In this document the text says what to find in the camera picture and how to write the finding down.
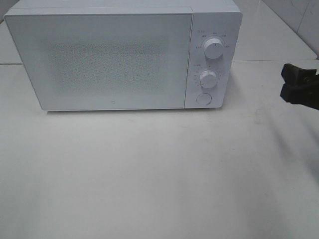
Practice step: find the upper white power knob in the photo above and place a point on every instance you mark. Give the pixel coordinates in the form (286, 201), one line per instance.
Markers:
(213, 48)

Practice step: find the white microwave door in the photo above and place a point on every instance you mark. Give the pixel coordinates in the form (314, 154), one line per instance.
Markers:
(104, 62)

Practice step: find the round white door button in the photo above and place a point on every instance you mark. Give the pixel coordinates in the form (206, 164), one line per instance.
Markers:
(204, 99)

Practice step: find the white timer knob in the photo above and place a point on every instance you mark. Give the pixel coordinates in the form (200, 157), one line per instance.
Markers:
(208, 79)

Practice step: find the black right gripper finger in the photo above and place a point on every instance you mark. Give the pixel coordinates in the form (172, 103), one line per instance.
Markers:
(295, 76)
(305, 95)

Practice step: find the white microwave oven body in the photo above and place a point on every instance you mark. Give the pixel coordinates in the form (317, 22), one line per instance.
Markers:
(210, 18)

